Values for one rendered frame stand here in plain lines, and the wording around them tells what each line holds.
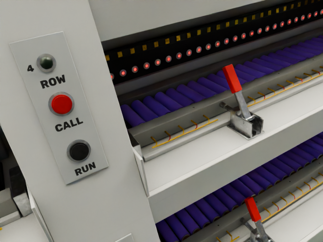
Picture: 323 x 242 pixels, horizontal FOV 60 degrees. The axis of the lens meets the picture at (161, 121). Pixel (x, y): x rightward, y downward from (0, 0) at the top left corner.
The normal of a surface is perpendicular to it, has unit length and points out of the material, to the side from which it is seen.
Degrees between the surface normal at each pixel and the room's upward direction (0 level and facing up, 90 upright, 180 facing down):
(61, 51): 90
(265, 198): 15
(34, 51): 90
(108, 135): 90
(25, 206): 105
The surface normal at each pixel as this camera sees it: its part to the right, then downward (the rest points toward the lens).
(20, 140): 0.45, 0.18
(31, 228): -0.11, -0.84
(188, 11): 0.49, 0.42
